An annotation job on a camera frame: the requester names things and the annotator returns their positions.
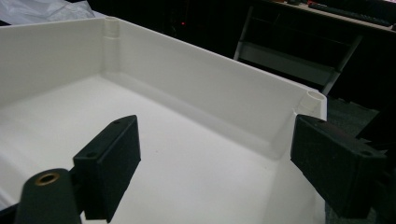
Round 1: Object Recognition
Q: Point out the wooden desk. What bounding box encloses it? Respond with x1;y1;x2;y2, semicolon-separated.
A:
270;0;396;34

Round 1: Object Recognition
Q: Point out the white plastic bag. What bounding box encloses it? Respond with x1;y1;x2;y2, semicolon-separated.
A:
0;0;96;26

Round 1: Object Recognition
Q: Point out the grey metal stand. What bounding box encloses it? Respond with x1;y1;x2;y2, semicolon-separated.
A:
233;6;364;96

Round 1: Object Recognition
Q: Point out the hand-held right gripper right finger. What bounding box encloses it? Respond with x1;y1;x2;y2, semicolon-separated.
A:
290;114;388;219

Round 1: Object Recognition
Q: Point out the white plastic tray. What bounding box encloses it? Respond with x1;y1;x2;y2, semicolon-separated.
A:
0;16;329;224

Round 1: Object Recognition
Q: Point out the black keyboard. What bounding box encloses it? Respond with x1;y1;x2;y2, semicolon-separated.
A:
307;2;392;28

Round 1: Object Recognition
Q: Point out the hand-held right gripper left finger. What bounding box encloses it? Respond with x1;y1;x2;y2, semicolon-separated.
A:
72;114;142;224

